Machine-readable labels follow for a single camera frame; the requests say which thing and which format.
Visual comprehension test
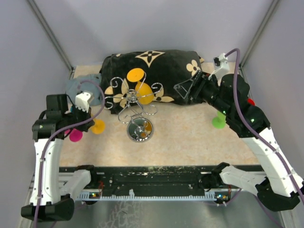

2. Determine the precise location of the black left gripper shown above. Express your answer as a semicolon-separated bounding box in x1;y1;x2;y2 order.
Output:
62;104;95;132

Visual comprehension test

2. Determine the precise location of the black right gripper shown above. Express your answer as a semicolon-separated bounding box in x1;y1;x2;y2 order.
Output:
174;69;232;116

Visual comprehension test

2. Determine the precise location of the magenta plastic wine glass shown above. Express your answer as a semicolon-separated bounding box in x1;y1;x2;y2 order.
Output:
65;129;83;142

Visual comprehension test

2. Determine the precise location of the orange plastic wine glass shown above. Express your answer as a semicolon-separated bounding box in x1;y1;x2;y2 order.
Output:
89;119;105;134
127;68;154;105

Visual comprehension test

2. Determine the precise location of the green plastic wine glass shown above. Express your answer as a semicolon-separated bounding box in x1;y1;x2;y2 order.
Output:
211;111;226;129

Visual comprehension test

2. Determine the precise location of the red plastic wine glass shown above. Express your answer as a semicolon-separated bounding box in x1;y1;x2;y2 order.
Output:
247;98;255;106

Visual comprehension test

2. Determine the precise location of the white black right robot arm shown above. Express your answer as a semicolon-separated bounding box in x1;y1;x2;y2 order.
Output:
173;71;304;212

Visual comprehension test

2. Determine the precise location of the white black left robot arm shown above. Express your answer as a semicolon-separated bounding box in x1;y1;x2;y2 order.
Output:
21;92;99;222

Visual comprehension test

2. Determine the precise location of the black floral plush pillow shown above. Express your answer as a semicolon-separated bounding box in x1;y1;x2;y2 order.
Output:
100;50;204;114

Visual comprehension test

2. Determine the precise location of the light blue denim cloth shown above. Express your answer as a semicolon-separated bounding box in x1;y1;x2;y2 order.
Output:
66;73;101;106

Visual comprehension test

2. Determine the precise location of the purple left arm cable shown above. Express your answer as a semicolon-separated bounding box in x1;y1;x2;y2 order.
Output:
32;79;105;228

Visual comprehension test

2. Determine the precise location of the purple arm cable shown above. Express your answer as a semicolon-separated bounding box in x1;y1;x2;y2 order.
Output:
32;79;105;228
204;48;304;228

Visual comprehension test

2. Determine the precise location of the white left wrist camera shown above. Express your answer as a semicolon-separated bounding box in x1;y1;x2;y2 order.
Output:
75;91;94;113

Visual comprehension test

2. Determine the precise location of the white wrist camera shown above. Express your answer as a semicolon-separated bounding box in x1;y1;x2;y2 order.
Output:
213;53;230;79
75;91;94;113

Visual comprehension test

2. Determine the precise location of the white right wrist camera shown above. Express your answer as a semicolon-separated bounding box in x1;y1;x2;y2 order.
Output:
213;53;230;79

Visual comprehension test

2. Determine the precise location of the chrome wire wine glass rack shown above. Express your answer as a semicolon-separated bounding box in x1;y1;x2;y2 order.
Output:
104;77;163;143

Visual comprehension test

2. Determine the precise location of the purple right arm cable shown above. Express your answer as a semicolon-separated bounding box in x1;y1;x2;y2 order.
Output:
204;48;304;228

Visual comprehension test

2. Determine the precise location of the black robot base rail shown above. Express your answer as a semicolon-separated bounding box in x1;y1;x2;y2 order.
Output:
59;163;240;202

